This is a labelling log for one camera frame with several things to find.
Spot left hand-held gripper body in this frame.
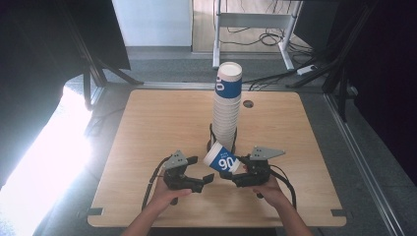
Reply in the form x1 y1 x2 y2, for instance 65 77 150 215
162 149 205 194

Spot white partition panel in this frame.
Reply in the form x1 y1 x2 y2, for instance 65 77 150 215
111 0 194 48

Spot white metal desk frame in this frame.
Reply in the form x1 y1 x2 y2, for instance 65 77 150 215
211 0 303 72

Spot black metal stand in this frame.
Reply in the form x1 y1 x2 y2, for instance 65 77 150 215
285 0 379 123

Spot blue and white paper cup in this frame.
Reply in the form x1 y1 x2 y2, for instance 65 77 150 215
203 141 242 174

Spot black floor cables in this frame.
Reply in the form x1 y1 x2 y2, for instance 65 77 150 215
219 0 318 92

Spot black tripod stand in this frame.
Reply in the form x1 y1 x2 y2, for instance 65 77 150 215
65 0 146 111

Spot person's left hand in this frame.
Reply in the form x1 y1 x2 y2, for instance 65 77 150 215
149 176 194 216

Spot white power strip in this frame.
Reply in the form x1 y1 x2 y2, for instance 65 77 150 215
296 64 318 76

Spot person's right hand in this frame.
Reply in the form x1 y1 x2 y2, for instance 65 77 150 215
242 164 290 211

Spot right hand-held gripper black cable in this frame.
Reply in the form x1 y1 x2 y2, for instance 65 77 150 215
268 164 298 210

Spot black curtain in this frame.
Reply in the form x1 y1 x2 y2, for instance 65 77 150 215
0 0 132 190
328 0 417 186

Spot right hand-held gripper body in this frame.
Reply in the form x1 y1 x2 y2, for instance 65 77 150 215
230 146 286 189

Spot hand-held gripper black cable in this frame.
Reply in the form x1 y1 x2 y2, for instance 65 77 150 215
268 164 298 210
141 155 173 211

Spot stack of white paper cups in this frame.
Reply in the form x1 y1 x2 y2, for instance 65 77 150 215
210 61 244 153

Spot left hand-held gripper black cable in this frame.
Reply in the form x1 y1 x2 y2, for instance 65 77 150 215
141 155 173 211

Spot black wire cup holder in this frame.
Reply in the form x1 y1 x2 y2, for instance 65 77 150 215
206 123 238 155

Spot metal floor rail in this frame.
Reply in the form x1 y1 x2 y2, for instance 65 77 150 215
323 92 408 236

